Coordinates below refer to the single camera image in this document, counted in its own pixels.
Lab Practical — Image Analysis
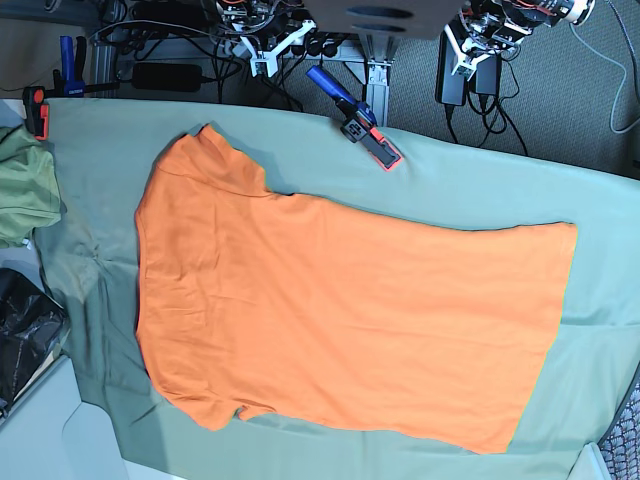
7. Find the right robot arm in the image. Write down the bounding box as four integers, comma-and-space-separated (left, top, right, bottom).
200, 0, 318, 79

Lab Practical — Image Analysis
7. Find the blue clamp at left edge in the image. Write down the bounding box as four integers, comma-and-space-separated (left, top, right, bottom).
22, 36, 120, 141

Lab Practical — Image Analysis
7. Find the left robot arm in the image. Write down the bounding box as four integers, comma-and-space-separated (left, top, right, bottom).
443, 0, 595, 80

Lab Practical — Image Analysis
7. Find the black plastic bag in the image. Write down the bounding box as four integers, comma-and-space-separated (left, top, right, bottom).
1, 268, 67, 416

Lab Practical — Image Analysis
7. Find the blue clamp on table centre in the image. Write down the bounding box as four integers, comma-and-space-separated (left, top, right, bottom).
306, 66, 403, 171

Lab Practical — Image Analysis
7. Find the black power brick left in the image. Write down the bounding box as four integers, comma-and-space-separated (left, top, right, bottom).
131, 63, 204, 93

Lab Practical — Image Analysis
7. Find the green garment pile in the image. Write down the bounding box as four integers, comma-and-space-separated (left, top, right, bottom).
1, 126, 61, 248

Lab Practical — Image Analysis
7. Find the green table cloth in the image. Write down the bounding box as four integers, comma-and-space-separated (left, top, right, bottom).
34, 97, 640, 480

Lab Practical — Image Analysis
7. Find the grey cable on floor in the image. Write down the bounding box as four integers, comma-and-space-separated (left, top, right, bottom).
568, 0, 640, 135

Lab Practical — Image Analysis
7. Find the aluminium frame post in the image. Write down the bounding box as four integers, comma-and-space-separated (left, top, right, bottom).
359, 34, 399, 127

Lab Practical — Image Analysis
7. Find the orange T-shirt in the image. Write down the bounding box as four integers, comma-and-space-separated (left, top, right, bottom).
135, 127, 578, 454

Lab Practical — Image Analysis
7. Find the black power adapter pair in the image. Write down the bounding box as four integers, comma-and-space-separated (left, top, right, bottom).
435, 32, 503, 106

